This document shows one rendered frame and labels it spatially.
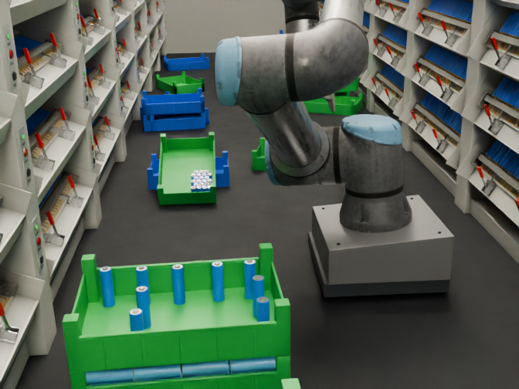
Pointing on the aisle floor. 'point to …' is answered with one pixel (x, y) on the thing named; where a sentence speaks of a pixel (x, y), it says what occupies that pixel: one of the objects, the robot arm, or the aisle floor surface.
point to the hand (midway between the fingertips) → (315, 116)
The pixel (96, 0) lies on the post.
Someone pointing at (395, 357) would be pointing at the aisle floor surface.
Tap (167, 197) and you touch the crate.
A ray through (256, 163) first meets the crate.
